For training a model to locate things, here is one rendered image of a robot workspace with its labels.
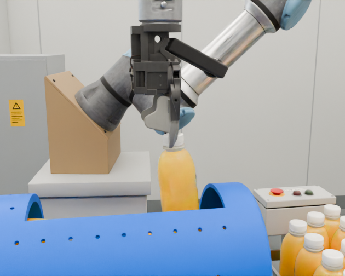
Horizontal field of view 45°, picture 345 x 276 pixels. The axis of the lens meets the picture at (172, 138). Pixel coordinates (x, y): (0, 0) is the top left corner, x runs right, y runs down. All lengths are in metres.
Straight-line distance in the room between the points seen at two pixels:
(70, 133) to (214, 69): 0.54
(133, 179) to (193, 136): 2.52
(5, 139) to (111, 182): 1.37
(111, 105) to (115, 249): 0.55
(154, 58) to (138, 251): 0.32
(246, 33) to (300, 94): 2.70
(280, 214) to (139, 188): 0.38
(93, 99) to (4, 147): 1.32
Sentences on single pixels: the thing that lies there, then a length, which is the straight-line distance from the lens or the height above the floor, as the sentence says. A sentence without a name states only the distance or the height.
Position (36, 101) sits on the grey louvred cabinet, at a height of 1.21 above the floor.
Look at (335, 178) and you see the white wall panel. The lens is 4.07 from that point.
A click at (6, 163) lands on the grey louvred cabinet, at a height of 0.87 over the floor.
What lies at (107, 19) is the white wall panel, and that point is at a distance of 3.52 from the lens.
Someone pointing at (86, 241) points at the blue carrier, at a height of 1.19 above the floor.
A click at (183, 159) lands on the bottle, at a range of 0.74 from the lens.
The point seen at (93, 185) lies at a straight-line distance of 1.11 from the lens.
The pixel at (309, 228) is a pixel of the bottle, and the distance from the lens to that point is 1.06.
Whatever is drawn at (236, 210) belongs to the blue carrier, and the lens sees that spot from 0.75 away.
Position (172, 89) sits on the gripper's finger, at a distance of 0.69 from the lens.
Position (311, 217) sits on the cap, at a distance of 1.05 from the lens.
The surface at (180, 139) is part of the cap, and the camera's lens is 0.74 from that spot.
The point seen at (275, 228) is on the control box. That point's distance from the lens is 1.16.
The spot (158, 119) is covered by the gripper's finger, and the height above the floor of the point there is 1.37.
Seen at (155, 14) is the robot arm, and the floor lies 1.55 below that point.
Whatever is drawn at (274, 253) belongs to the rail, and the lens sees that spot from 1.15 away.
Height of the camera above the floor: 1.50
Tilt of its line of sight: 13 degrees down
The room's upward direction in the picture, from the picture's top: straight up
